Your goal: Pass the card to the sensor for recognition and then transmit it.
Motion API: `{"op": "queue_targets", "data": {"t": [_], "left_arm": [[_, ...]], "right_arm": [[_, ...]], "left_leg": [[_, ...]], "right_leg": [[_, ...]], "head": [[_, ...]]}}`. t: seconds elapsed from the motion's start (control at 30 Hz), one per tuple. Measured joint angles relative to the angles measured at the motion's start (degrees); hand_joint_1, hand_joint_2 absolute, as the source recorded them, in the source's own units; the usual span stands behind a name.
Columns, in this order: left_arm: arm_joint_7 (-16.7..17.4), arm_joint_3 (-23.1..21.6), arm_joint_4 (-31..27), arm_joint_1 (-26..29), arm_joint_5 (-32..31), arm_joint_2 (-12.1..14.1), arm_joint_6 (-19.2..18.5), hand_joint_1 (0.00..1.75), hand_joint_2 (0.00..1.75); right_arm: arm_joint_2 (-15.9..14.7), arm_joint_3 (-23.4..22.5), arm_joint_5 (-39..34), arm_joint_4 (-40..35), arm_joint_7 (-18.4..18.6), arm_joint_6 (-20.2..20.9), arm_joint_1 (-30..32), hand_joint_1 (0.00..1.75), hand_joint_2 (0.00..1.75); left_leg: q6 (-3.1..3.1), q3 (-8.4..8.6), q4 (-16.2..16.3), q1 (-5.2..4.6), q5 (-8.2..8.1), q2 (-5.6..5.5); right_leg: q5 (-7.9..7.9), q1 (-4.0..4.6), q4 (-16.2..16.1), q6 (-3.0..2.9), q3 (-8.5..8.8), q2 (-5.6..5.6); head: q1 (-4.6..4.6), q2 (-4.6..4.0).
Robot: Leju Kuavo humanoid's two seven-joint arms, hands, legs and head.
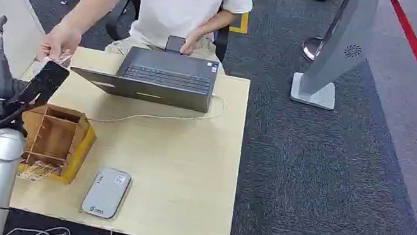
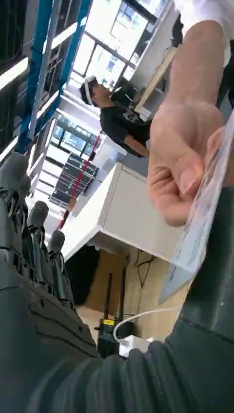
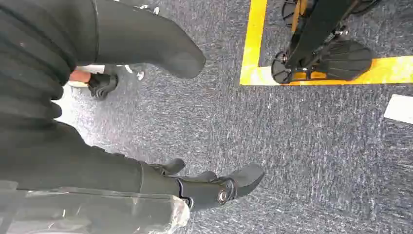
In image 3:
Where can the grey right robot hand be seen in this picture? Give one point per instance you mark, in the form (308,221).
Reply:
(80,168)

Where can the clear plastic wrist cover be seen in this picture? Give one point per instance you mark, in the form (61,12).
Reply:
(96,213)

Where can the black caster wheel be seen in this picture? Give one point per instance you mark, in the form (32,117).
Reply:
(101,85)

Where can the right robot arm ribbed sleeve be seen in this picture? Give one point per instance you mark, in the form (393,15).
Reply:
(32,55)

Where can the yellow floor tape outline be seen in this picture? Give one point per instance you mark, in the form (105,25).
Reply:
(253,48)

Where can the black robot leg and foot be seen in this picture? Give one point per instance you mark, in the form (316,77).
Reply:
(342,58)

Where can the white paper sheet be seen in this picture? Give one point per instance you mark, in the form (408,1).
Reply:
(401,109)

